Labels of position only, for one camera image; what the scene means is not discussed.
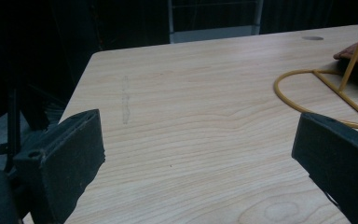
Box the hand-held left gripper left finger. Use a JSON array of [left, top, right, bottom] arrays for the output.
[[12, 108, 106, 224]]

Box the yellow metal wire stand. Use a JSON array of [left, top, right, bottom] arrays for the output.
[[273, 1, 358, 132]]

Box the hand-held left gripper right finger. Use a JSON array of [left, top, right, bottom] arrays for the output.
[[291, 112, 358, 224]]

